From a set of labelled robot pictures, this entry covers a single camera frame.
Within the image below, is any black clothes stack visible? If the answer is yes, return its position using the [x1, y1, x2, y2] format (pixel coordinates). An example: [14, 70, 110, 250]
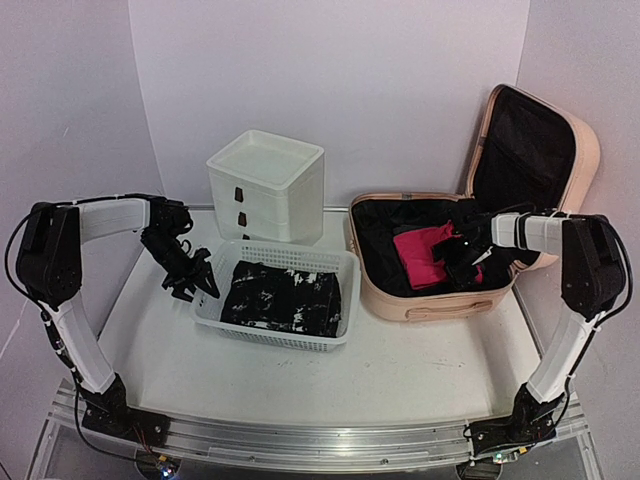
[220, 261, 342, 338]

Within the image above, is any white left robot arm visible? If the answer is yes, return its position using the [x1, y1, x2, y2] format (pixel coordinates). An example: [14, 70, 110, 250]
[4, 193, 220, 448]

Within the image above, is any white tall plastic bin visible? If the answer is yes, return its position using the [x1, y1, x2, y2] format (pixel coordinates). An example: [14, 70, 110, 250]
[206, 130, 325, 245]

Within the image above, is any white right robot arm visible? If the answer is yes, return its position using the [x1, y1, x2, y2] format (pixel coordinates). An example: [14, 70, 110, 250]
[433, 205, 633, 460]

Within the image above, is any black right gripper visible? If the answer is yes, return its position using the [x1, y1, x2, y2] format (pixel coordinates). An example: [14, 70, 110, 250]
[430, 237, 489, 294]

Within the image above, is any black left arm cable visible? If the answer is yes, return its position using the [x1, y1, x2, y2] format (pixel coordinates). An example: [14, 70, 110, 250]
[5, 209, 46, 311]

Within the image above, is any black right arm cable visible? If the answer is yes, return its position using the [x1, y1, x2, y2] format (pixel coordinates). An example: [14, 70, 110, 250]
[499, 202, 631, 326]

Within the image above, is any beige hard-shell suitcase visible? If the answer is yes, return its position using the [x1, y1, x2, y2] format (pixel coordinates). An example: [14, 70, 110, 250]
[349, 84, 600, 322]

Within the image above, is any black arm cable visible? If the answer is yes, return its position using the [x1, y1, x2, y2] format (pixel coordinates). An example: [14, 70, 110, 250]
[5, 209, 46, 311]
[499, 202, 631, 326]

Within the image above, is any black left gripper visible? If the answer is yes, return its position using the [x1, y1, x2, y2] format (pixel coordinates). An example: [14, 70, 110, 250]
[141, 231, 220, 306]

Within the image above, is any red garment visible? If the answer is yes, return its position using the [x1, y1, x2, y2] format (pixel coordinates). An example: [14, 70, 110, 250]
[393, 223, 452, 291]

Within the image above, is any white perforated plastic basket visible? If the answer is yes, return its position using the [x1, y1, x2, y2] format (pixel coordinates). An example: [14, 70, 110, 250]
[190, 240, 361, 352]

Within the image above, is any aluminium front rail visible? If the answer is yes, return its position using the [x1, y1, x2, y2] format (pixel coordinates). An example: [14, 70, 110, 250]
[40, 381, 598, 473]

